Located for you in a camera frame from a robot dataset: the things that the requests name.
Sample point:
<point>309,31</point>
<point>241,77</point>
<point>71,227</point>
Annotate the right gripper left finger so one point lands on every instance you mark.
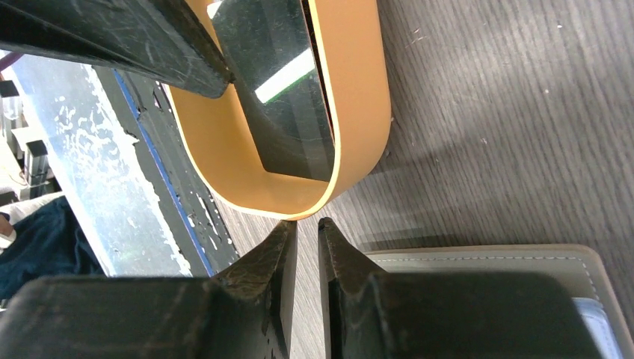
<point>244,311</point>

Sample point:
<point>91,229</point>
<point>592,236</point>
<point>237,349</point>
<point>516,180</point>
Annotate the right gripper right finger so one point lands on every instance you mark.
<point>372,313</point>

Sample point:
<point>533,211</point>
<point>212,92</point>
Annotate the black VIP credit card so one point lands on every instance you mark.
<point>269,48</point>

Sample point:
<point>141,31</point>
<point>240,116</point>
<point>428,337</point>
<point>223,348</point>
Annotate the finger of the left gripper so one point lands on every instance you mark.
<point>168,41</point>

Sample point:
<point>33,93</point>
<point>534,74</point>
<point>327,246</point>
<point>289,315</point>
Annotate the grey card holder wallet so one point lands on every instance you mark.
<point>577,268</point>

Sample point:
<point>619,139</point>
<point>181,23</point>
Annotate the orange oval tray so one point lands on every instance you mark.
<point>217,139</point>

